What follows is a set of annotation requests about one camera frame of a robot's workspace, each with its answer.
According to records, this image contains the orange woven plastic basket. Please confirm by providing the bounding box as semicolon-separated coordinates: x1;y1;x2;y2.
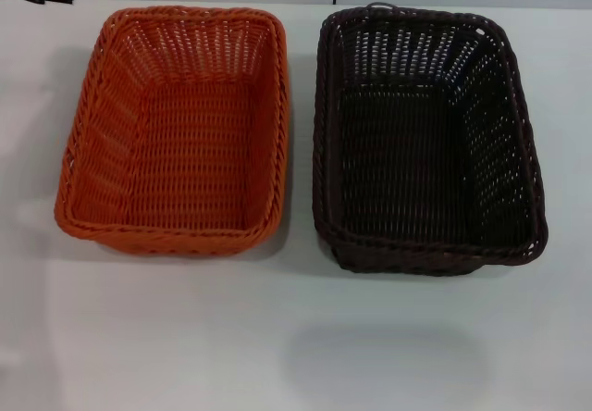
54;6;291;257

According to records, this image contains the dark brown woven basket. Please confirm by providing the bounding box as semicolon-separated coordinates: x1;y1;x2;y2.
312;8;551;276

